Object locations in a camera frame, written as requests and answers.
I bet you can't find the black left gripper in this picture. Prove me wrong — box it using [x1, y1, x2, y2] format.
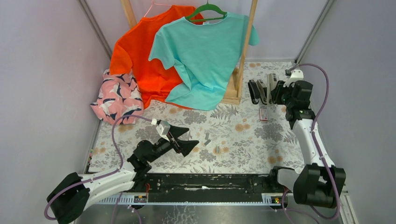
[147, 125, 198, 164]

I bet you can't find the beige and black stapler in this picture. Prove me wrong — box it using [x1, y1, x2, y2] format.
[256, 79, 268, 105]

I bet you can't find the red staple box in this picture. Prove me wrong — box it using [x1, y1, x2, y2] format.
[259, 108, 268, 121]

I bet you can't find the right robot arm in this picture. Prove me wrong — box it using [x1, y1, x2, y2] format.
[268, 80, 346, 208]

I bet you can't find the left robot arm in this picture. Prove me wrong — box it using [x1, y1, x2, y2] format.
[44, 124, 199, 224]

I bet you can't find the wooden rack base tray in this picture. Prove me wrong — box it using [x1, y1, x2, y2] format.
[221, 68, 243, 105]

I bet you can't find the orange t-shirt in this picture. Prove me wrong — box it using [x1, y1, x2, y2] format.
[110, 5, 195, 108]

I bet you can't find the pink bird-pattern cloth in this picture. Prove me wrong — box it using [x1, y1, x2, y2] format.
[90, 69, 144, 125]

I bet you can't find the teal t-shirt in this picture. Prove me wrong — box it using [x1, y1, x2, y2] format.
[148, 12, 249, 111]

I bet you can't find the green clothes hanger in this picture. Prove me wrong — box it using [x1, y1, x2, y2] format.
[185, 1, 227, 23]

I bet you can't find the pink clothes hanger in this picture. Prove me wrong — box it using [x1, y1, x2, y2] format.
[143, 0, 172, 17]

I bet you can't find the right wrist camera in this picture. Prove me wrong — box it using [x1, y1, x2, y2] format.
[283, 69, 304, 87]

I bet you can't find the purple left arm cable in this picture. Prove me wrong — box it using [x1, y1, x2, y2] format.
[43, 114, 156, 224]

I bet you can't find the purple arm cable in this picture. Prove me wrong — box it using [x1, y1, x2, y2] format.
[43, 114, 156, 224]
[280, 63, 341, 224]

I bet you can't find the wooden rack right post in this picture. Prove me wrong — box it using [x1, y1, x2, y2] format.
[234, 0, 258, 93]

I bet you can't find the wooden rack post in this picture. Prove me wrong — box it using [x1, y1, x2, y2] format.
[120, 0, 137, 29]
[234, 0, 258, 93]

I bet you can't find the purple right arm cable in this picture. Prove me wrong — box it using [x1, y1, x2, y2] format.
[280, 63, 341, 224]

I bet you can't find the wooden rack left post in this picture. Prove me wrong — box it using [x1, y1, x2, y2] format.
[120, 0, 137, 29]

